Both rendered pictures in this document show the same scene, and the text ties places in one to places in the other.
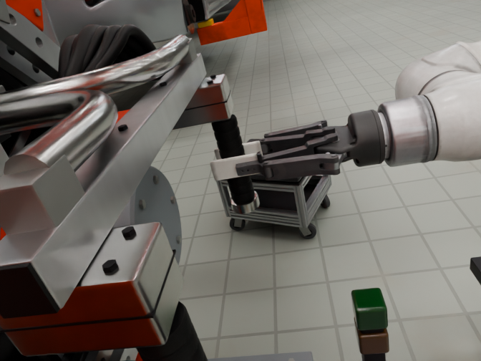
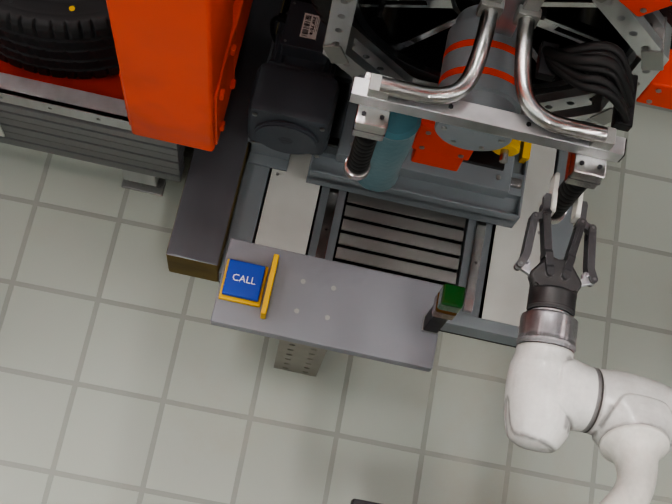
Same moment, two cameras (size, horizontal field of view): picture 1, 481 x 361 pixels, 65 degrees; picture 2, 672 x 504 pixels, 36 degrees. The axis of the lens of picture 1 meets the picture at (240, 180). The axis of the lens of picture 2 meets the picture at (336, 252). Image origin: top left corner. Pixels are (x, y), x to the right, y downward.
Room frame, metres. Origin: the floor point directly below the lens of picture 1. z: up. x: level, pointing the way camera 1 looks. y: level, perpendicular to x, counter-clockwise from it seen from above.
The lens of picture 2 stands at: (-0.04, -0.61, 2.36)
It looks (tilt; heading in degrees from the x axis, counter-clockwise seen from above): 71 degrees down; 73
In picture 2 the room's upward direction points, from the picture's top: 18 degrees clockwise
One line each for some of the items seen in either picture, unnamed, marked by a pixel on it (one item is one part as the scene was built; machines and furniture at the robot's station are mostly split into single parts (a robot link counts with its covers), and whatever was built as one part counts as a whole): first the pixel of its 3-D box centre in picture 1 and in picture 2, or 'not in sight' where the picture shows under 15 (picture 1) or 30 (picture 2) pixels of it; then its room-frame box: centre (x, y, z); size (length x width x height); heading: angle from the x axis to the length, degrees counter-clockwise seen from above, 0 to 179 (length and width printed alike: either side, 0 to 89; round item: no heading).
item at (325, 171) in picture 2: not in sight; (424, 131); (0.41, 0.43, 0.13); 0.50 x 0.36 x 0.10; 168
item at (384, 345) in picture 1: (371, 333); (445, 305); (0.35, -0.12, 0.59); 0.04 x 0.04 x 0.04; 78
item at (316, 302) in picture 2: not in sight; (329, 304); (0.15, -0.08, 0.44); 0.43 x 0.17 x 0.03; 168
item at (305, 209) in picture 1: (278, 186); not in sight; (1.52, -0.16, 0.17); 0.43 x 0.36 x 0.34; 54
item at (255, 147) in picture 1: (238, 154); (577, 200); (0.52, -0.01, 0.83); 0.07 x 0.01 x 0.03; 78
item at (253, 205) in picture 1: (234, 162); (565, 195); (0.50, 0.00, 0.83); 0.04 x 0.04 x 0.16
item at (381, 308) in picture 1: (368, 309); (451, 298); (0.35, -0.12, 0.64); 0.04 x 0.04 x 0.04; 78
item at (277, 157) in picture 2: not in sight; (303, 69); (0.11, 0.52, 0.26); 0.42 x 0.18 x 0.35; 78
